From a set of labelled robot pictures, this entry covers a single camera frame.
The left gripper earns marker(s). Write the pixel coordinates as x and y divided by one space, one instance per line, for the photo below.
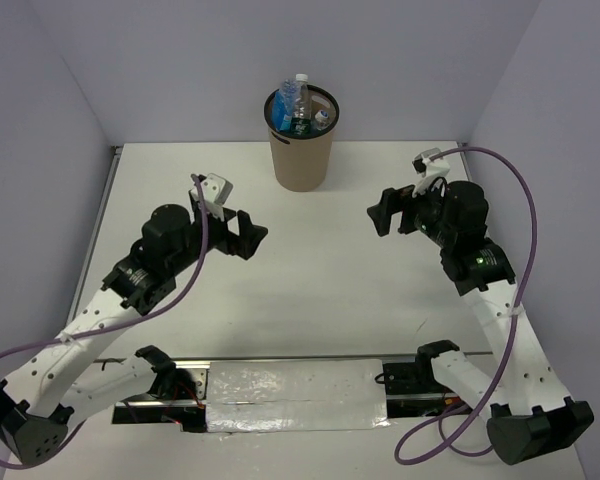
243 245

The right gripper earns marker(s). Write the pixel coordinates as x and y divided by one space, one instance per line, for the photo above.
394 200

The small bottle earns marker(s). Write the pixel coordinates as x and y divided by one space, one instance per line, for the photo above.
321 120

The green label bottle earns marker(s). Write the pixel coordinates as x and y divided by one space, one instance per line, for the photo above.
302 112

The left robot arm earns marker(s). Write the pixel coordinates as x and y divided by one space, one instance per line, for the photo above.
45 402

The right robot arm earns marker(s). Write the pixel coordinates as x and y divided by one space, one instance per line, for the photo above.
528 411

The brown paper bin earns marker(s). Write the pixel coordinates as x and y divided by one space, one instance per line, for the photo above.
300 163

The silver foil tape sheet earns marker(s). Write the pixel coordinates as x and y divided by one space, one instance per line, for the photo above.
293 396

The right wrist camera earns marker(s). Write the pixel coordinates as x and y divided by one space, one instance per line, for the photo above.
429 165

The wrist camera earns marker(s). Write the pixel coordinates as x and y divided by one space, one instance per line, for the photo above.
429 165
211 190

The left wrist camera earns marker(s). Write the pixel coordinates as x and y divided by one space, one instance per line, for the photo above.
211 190

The aluminium rail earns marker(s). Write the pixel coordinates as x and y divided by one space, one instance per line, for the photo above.
383 357

